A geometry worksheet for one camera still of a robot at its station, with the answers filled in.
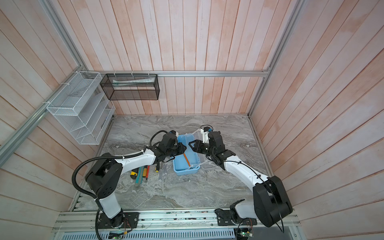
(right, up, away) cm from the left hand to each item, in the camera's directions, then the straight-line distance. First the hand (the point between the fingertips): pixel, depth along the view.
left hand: (187, 150), depth 89 cm
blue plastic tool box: (+2, -8, +4) cm, 9 cm away
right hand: (+2, +5, -6) cm, 8 cm away
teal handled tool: (-28, -17, -4) cm, 33 cm away
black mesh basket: (-35, +40, +3) cm, 53 cm away
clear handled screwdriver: (-16, -13, 0) cm, 21 cm away
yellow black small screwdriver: (-18, -11, 0) cm, 21 cm away
